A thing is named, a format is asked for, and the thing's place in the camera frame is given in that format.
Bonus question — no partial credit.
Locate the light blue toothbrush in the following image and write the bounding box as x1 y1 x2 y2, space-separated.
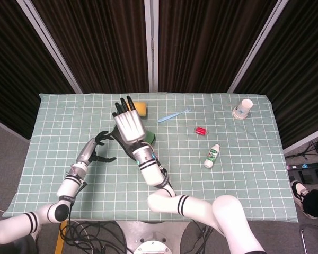
157 106 192 123

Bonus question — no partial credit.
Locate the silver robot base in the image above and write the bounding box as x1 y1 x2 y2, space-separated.
116 221 191 254

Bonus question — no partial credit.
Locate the small red packet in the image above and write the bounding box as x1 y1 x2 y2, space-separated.
193 126 210 137

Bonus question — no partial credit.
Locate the yellow stand leg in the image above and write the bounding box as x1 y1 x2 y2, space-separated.
54 221 69 254

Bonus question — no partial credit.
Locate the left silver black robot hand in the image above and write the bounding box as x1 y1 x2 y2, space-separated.
73 130 117 166

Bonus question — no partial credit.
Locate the black robot base cable bundle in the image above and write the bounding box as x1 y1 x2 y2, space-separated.
60 219 135 254

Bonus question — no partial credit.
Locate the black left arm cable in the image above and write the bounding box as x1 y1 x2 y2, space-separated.
66 171 87 221

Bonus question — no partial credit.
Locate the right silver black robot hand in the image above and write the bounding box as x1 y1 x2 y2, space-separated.
111 95 146 145

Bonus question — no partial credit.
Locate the grey metal chair frame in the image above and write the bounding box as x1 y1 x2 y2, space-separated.
298 223 318 254

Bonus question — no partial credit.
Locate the green cloth black trim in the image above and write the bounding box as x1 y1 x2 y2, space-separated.
108 125 156 161

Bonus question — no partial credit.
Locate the white and black sneaker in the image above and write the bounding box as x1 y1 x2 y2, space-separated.
290 180 312 213

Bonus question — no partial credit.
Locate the white partition frame post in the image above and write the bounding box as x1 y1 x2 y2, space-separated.
227 0 292 93
144 0 160 93
17 0 83 94

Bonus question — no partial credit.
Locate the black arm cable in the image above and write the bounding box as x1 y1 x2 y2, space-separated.
152 155 176 198
66 171 87 221

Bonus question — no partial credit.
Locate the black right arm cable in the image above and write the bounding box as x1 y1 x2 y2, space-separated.
152 155 176 198

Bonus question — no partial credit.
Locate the white bottle with green label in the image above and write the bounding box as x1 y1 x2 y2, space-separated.
203 143 221 168

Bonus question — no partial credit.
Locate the dark ribbed partition panel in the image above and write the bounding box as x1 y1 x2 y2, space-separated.
0 0 77 141
234 0 318 156
31 0 151 94
158 0 278 93

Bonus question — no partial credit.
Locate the yellow sponge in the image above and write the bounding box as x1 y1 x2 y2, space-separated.
134 101 147 117

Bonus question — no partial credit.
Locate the green checked tablecloth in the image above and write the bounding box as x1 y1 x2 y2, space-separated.
2 92 299 223

